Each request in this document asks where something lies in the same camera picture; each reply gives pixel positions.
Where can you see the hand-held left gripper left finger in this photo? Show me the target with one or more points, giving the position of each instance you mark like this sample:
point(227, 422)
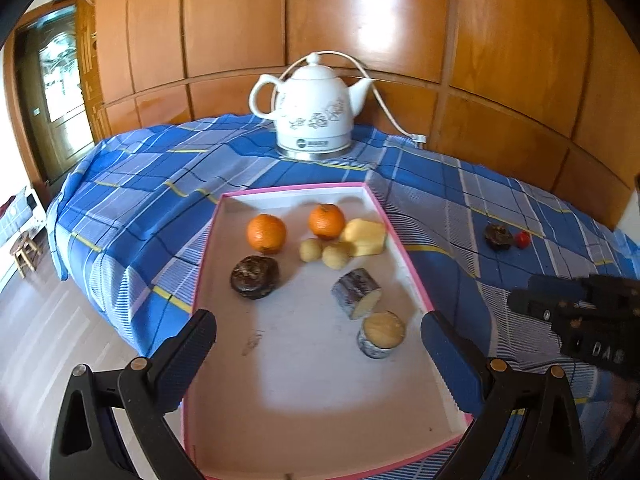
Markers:
point(197, 332)

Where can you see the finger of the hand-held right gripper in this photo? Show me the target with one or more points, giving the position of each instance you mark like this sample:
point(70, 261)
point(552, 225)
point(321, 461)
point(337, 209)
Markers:
point(555, 282)
point(530, 304)

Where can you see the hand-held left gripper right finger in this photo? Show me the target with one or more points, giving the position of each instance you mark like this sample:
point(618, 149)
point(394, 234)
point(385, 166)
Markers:
point(440, 340)

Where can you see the dark brown wrinkled fruit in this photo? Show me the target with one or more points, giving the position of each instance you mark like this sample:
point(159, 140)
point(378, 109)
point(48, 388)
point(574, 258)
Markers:
point(254, 277)
point(499, 236)

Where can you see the yellow banana bunch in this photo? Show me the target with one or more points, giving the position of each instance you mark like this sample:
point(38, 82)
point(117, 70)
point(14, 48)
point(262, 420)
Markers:
point(365, 237)

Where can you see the pink-rimmed cardboard box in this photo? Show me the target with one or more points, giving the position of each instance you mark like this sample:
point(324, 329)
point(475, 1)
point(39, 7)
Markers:
point(310, 400)

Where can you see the small yellow round fruit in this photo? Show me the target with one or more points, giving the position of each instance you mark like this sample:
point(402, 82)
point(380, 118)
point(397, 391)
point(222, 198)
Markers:
point(335, 256)
point(310, 250)

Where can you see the red tomato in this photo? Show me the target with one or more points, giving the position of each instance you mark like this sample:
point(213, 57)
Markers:
point(523, 240)

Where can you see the cut log slice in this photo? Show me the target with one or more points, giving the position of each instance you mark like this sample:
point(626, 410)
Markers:
point(356, 292)

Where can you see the orange tangerine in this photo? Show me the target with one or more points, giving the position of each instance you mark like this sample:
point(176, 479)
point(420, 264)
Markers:
point(266, 232)
point(326, 220)

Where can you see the blue checked tablecloth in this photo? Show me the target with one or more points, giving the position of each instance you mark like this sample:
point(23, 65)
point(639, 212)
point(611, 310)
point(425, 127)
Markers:
point(150, 200)

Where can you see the small wooden stool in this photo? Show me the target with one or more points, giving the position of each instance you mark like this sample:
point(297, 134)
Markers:
point(25, 250)

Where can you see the white power plug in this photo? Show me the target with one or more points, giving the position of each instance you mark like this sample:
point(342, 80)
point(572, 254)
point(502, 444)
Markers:
point(420, 138)

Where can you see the white furniture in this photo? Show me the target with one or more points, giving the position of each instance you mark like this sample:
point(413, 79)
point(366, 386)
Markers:
point(20, 210)

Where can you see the white ceramic electric kettle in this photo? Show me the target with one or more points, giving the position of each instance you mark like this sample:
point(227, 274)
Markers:
point(312, 110)

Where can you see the wooden glass door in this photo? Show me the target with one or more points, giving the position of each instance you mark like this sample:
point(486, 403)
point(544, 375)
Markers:
point(55, 85)

